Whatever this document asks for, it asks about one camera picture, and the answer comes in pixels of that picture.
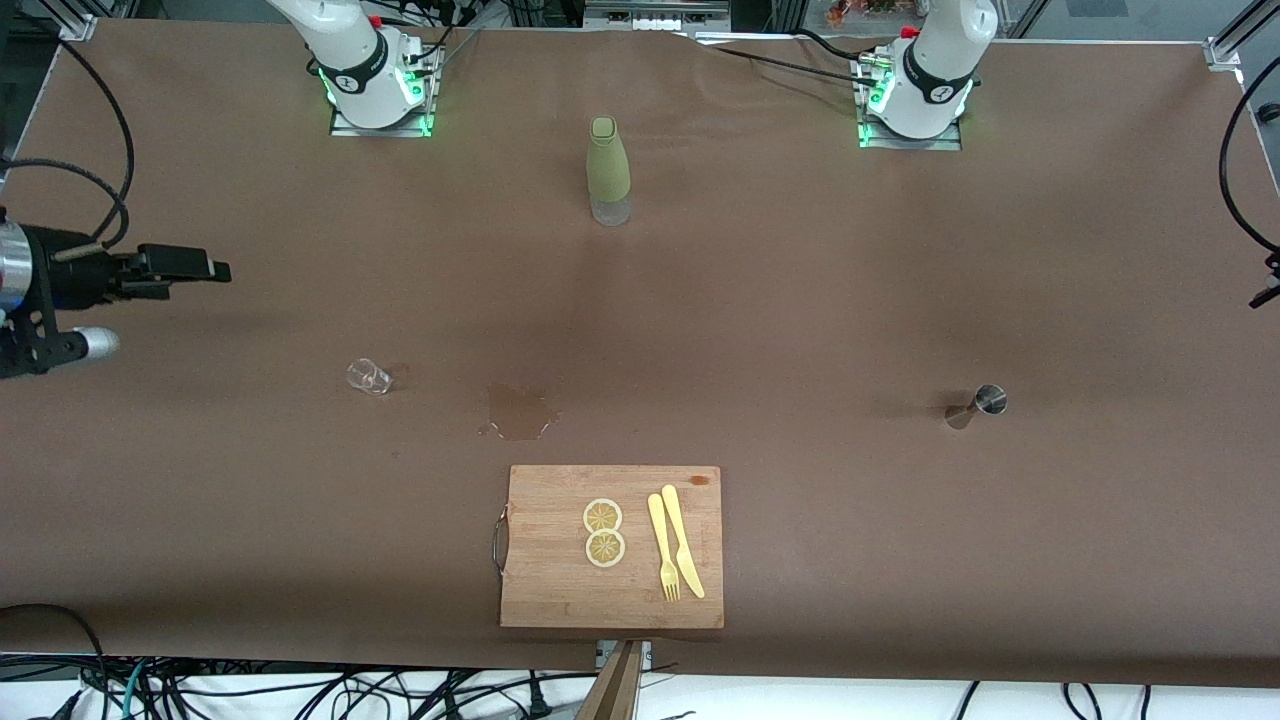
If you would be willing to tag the yellow plastic fork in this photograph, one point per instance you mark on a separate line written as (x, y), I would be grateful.
(658, 525)

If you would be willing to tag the spilled liquid puddle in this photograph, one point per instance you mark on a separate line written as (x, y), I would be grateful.
(518, 412)

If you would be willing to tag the grey equipment box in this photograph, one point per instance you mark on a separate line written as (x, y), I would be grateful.
(655, 12)

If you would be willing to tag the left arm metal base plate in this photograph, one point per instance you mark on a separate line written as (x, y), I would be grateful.
(910, 144)

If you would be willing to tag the small glass measuring cup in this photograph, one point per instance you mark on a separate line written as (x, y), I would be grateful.
(368, 377)

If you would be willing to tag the yellow plastic knife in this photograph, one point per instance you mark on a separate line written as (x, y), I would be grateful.
(690, 575)

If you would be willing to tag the small metal bracket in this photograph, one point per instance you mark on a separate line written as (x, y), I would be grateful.
(646, 655)

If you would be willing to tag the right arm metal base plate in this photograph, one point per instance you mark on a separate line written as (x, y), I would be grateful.
(385, 131)

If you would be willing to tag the steel jigger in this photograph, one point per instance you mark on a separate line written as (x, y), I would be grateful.
(990, 400)

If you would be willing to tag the lemon slice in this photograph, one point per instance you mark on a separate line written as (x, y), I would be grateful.
(605, 549)
(602, 516)

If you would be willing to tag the green sleeved glass bottle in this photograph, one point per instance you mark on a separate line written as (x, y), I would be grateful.
(608, 165)

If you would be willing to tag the brown table cover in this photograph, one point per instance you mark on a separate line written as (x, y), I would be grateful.
(800, 300)

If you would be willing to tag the wooden bar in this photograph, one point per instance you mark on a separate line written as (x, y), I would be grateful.
(615, 690)

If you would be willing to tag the wooden cutting board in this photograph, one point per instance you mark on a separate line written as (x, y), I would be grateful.
(560, 580)

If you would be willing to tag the aluminium frame profile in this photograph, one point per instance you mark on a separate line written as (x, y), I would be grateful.
(1222, 52)
(75, 25)

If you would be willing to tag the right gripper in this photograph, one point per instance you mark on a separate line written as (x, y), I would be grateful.
(72, 281)

